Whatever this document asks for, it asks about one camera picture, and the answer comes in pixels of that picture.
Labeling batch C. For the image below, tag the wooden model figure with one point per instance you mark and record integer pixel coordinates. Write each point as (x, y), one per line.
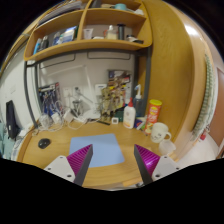
(111, 102)

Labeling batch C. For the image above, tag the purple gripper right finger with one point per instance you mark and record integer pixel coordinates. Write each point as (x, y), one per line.
(151, 166)

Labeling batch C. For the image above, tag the black computer mouse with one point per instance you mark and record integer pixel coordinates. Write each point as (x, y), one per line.
(43, 143)

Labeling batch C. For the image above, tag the blue poster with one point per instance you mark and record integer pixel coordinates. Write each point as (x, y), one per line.
(49, 97)

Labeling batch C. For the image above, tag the blue mouse pad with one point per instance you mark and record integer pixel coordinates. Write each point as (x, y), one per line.
(106, 150)

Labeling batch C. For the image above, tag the wooden wall shelf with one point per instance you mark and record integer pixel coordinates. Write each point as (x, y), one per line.
(99, 19)

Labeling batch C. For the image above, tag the blue spray bottle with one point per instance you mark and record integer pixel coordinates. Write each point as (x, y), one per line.
(138, 101)

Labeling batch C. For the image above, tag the black cylinder on shelf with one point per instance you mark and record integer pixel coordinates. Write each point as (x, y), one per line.
(121, 31)

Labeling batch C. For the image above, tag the white glue bottle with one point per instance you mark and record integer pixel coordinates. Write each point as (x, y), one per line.
(129, 115)

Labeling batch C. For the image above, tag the clear plastic cup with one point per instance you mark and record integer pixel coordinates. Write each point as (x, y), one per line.
(166, 147)

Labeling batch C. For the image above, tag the red yellow chips can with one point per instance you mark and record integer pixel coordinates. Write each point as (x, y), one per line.
(153, 114)

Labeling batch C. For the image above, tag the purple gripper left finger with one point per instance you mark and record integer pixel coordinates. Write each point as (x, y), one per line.
(73, 167)

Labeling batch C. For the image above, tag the white ceramic mug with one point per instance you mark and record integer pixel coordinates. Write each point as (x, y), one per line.
(160, 132)

